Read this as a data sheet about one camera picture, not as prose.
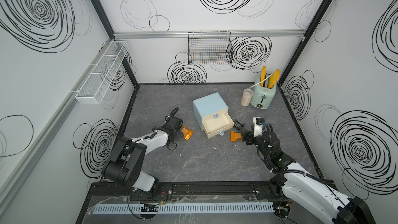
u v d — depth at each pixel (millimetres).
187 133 934
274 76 971
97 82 745
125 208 694
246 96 1018
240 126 952
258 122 690
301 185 522
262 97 960
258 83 989
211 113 870
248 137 723
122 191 754
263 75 972
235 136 914
